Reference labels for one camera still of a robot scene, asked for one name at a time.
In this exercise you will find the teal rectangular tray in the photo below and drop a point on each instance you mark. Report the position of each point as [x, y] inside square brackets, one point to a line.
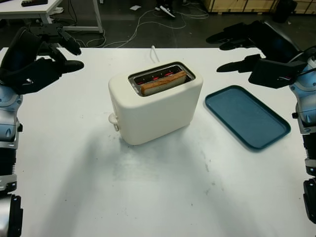
[247, 116]

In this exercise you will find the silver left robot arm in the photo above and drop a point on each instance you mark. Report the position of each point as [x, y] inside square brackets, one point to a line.
[8, 118]

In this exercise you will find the white desk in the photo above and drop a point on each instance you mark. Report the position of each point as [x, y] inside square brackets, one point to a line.
[14, 10]

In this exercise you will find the light wooden crate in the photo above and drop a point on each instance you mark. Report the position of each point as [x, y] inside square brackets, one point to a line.
[234, 5]

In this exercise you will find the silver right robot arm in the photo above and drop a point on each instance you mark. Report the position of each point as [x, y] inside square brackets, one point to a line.
[306, 98]

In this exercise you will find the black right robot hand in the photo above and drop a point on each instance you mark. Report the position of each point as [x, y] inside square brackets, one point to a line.
[276, 39]

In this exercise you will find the slice of toast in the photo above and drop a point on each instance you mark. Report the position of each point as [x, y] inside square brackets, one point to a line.
[160, 86]

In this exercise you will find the white power strip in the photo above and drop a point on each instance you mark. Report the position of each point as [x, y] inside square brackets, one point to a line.
[165, 11]

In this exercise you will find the white paper scrap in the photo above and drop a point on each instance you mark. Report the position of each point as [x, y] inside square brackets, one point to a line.
[134, 7]

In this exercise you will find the black bag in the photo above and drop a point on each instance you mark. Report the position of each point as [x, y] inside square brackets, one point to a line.
[285, 11]

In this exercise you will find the black device on desk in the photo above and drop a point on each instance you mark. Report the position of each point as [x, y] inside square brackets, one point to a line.
[34, 2]

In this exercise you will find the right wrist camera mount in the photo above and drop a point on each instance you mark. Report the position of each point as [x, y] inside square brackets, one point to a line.
[269, 74]

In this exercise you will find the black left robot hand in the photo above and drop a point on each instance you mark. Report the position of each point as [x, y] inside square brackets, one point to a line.
[29, 74]

